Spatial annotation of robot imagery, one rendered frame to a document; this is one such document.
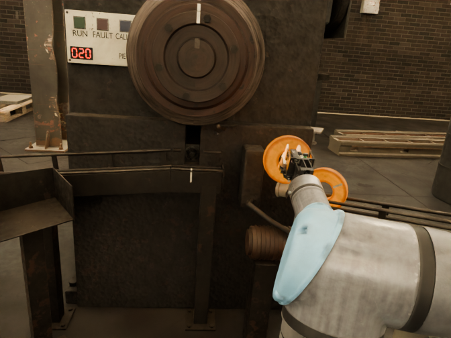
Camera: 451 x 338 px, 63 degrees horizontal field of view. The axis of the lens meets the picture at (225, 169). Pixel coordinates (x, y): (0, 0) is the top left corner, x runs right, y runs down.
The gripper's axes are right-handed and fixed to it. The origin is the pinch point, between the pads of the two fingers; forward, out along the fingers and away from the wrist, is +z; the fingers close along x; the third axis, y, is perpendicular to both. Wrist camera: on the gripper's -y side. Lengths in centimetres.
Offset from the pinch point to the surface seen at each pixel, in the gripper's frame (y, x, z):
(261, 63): 20.5, 8.8, 25.2
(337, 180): -8.4, -18.4, -1.2
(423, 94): -197, -445, 596
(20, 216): -24, 84, -9
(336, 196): -13.8, -19.1, -3.2
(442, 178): -108, -191, 153
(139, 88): 9, 50, 22
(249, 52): 24.0, 13.6, 24.5
